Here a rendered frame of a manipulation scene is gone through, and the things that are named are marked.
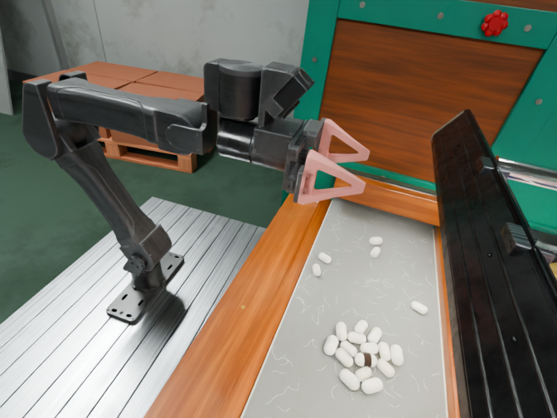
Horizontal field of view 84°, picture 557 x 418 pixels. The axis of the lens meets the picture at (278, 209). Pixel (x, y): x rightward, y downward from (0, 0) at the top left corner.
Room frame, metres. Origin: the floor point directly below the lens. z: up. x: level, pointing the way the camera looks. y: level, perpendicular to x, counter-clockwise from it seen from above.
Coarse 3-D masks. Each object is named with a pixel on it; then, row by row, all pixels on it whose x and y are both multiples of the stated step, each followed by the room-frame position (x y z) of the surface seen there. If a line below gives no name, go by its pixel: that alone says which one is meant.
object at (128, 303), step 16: (176, 256) 0.54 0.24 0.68; (144, 272) 0.42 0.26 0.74; (160, 272) 0.45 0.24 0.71; (128, 288) 0.43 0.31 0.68; (144, 288) 0.42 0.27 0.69; (160, 288) 0.44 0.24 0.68; (112, 304) 0.38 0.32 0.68; (128, 304) 0.38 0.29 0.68; (144, 304) 0.39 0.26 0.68; (128, 320) 0.35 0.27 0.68
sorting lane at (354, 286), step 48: (336, 240) 0.61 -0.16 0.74; (384, 240) 0.64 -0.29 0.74; (432, 240) 0.66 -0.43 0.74; (336, 288) 0.45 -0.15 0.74; (384, 288) 0.47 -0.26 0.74; (432, 288) 0.49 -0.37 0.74; (288, 336) 0.32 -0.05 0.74; (336, 336) 0.34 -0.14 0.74; (384, 336) 0.35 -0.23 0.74; (432, 336) 0.36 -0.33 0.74; (288, 384) 0.24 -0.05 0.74; (336, 384) 0.25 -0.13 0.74; (384, 384) 0.26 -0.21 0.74; (432, 384) 0.27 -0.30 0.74
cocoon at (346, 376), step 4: (340, 372) 0.26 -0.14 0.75; (344, 372) 0.26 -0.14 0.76; (348, 372) 0.26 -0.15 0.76; (340, 376) 0.26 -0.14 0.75; (344, 376) 0.26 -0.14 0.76; (348, 376) 0.25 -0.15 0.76; (352, 376) 0.26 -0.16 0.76; (344, 380) 0.25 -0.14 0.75; (348, 380) 0.25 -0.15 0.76; (352, 380) 0.25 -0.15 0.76; (356, 380) 0.25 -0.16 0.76; (348, 384) 0.25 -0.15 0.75; (352, 384) 0.24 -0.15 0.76; (356, 384) 0.24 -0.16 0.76; (352, 388) 0.24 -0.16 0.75; (356, 388) 0.24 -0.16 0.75
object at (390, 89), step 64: (320, 0) 0.83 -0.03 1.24; (384, 0) 0.80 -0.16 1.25; (448, 0) 0.76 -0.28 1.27; (512, 0) 0.74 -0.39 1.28; (320, 64) 0.83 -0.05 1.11; (384, 64) 0.80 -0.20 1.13; (448, 64) 0.76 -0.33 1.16; (512, 64) 0.73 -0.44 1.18; (384, 128) 0.79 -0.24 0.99; (512, 128) 0.70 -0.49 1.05
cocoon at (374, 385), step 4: (368, 380) 0.25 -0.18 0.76; (372, 380) 0.25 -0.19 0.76; (376, 380) 0.25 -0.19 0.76; (380, 380) 0.26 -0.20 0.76; (364, 384) 0.25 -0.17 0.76; (368, 384) 0.25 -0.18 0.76; (372, 384) 0.25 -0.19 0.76; (376, 384) 0.25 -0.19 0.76; (380, 384) 0.25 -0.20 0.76; (364, 388) 0.24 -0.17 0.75; (368, 388) 0.24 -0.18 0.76; (372, 388) 0.24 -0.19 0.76; (376, 388) 0.24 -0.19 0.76; (380, 388) 0.24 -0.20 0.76; (368, 392) 0.24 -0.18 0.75; (372, 392) 0.24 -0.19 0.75
